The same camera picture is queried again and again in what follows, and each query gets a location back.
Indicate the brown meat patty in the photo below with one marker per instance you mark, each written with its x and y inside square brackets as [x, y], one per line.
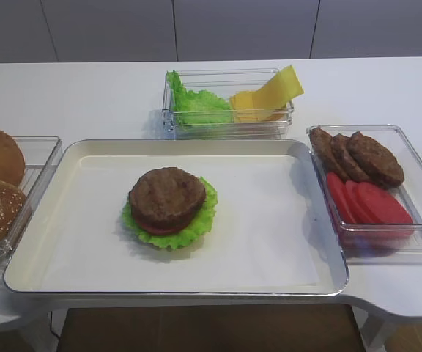
[339, 148]
[166, 196]
[377, 161]
[320, 141]

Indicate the green lettuce leaf on tray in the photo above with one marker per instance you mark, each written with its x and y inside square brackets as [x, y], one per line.
[201, 224]

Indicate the stacked orange cheese slices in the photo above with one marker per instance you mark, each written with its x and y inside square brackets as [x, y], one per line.
[245, 112]

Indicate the clear bun container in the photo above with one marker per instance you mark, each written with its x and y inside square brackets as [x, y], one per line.
[42, 155]

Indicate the red tomato slice on tray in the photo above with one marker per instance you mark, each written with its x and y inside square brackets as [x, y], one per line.
[156, 230]

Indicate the middle red tomato slice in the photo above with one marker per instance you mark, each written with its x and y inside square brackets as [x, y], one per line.
[361, 216]

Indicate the back red tomato slice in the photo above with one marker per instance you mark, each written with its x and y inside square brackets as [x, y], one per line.
[337, 190]

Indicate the white metal tray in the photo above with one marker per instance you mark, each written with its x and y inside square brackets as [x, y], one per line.
[271, 235]

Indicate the front red tomato slice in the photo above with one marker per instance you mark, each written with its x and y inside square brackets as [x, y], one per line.
[380, 205]

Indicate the green lettuce in container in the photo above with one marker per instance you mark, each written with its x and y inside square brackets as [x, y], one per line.
[192, 108]

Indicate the upright yellow cheese slice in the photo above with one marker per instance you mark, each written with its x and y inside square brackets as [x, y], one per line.
[279, 90]

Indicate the clear patty tomato container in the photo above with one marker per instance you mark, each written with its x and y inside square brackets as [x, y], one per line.
[380, 243]

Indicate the clear lettuce cheese container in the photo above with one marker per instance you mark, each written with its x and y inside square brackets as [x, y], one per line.
[224, 84]

